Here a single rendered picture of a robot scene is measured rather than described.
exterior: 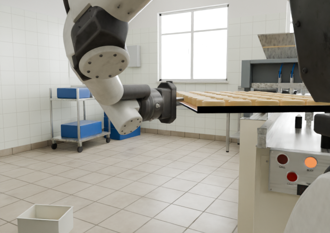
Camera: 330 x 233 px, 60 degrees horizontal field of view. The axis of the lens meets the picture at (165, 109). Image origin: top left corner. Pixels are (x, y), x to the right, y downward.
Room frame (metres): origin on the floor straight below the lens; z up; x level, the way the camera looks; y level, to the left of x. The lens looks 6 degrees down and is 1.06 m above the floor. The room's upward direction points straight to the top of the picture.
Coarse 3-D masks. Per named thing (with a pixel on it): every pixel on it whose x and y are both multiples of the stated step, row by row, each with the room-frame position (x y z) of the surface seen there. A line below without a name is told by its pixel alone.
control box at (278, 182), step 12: (276, 156) 0.90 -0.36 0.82; (288, 156) 0.88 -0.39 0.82; (300, 156) 0.87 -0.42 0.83; (312, 156) 0.85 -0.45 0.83; (324, 156) 0.84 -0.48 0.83; (276, 168) 0.90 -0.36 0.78; (288, 168) 0.88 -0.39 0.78; (300, 168) 0.87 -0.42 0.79; (312, 168) 0.85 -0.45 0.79; (324, 168) 0.84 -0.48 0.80; (276, 180) 0.90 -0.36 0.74; (288, 180) 0.88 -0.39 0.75; (300, 180) 0.87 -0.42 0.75; (312, 180) 0.85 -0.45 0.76; (288, 192) 0.88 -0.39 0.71
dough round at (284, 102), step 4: (284, 100) 0.64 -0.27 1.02; (288, 100) 0.64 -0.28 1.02; (292, 100) 0.64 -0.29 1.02; (296, 100) 0.64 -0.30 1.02; (300, 100) 0.64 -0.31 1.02; (280, 104) 0.66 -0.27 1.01; (284, 104) 0.64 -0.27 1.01; (288, 104) 0.63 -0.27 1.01; (292, 104) 0.62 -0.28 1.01; (296, 104) 0.62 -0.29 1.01; (300, 104) 0.62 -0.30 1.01
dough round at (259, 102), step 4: (260, 100) 0.64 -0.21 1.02; (264, 100) 0.64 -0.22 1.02; (268, 100) 0.64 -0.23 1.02; (272, 100) 0.64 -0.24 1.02; (276, 100) 0.64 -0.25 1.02; (256, 104) 0.64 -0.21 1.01; (260, 104) 0.63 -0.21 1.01; (264, 104) 0.62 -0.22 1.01; (268, 104) 0.62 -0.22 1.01; (272, 104) 0.62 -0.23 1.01; (276, 104) 0.62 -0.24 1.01
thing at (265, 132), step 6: (276, 114) 1.36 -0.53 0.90; (282, 114) 1.59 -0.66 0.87; (270, 120) 1.15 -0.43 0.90; (276, 120) 1.25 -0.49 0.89; (264, 126) 1.00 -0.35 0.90; (270, 126) 1.01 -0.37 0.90; (276, 126) 1.26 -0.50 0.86; (258, 132) 0.92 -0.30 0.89; (264, 132) 0.91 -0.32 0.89; (270, 132) 1.02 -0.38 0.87; (258, 138) 0.92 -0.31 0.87; (264, 138) 0.92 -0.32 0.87; (270, 138) 1.03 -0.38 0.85; (258, 144) 0.92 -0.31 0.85; (264, 144) 0.92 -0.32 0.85
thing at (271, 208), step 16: (288, 128) 1.32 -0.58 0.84; (304, 128) 1.32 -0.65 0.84; (256, 144) 0.98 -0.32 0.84; (272, 144) 0.98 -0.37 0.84; (288, 144) 0.98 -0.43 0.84; (304, 144) 0.98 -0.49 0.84; (320, 144) 0.98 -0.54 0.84; (256, 160) 0.96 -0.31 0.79; (256, 176) 0.96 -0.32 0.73; (256, 192) 0.96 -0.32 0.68; (272, 192) 0.93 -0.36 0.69; (256, 208) 0.95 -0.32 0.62; (272, 208) 0.93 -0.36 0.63; (288, 208) 0.91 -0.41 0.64; (256, 224) 0.95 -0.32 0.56; (272, 224) 0.93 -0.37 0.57
